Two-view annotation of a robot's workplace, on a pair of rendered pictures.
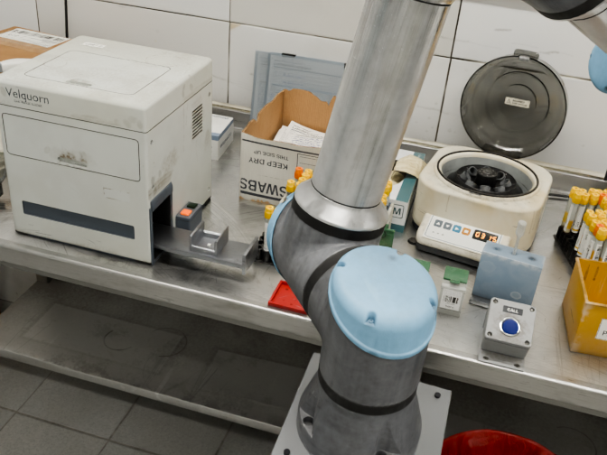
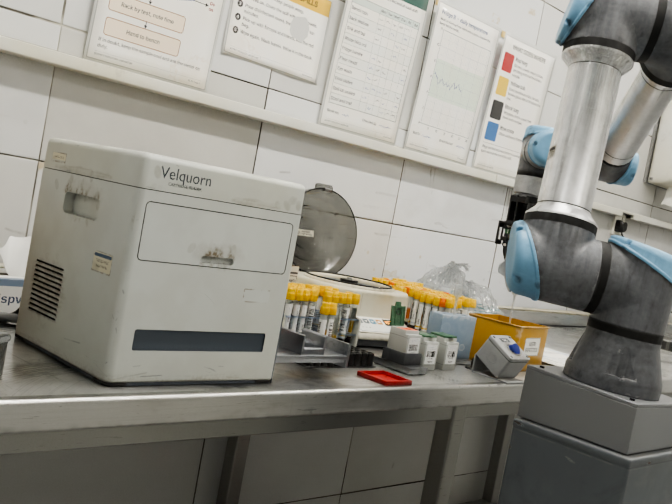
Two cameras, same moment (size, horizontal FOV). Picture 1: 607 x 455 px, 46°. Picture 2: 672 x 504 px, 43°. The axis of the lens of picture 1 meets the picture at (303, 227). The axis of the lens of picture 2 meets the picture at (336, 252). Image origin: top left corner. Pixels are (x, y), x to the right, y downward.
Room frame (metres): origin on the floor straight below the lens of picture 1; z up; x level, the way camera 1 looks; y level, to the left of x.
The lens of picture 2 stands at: (0.35, 1.30, 1.15)
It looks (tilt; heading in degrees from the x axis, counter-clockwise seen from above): 3 degrees down; 301
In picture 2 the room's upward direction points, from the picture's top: 11 degrees clockwise
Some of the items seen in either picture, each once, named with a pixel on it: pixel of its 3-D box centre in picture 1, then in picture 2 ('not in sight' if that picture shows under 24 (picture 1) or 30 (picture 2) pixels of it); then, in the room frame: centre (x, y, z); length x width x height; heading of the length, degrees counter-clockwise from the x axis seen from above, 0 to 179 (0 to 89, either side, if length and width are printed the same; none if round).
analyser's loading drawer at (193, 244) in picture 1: (197, 240); (291, 346); (1.07, 0.18, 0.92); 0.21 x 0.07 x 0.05; 76
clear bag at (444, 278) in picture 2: not in sight; (440, 292); (1.31, -0.90, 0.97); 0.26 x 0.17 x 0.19; 90
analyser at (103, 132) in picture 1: (120, 145); (167, 261); (1.20, 0.35, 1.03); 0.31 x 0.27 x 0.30; 76
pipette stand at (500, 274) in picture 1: (507, 278); (449, 337); (1.03, -0.36, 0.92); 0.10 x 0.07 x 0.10; 68
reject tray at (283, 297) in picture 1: (293, 297); (384, 377); (0.98, 0.01, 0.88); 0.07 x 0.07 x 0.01; 76
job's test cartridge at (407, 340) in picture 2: not in sight; (403, 345); (1.02, -0.13, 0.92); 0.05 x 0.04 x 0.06; 167
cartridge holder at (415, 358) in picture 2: not in sight; (400, 359); (1.02, -0.13, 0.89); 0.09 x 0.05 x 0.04; 167
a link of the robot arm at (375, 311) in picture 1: (375, 320); (632, 283); (0.63, -0.09, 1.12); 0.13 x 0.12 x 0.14; 27
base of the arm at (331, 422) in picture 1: (363, 397); (618, 355); (0.63, -0.09, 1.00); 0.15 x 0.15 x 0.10
